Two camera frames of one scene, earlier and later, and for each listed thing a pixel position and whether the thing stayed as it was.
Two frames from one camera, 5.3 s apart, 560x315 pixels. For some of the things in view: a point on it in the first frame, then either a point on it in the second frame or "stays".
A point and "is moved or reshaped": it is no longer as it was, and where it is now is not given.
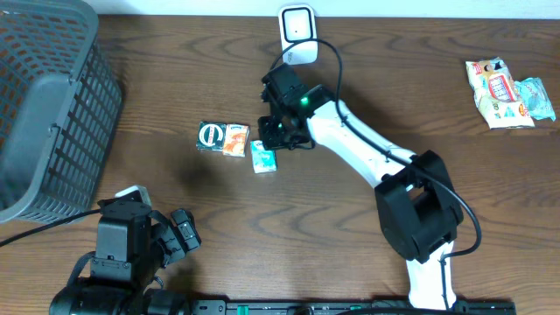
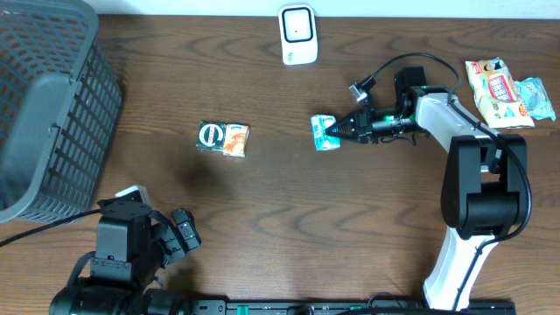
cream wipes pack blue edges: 496,94 stays
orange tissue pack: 235,139 stays
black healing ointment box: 211,136 stays
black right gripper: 269,142 to 360,126
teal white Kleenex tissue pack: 263,160 is moved or reshaped
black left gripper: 176,236 stays
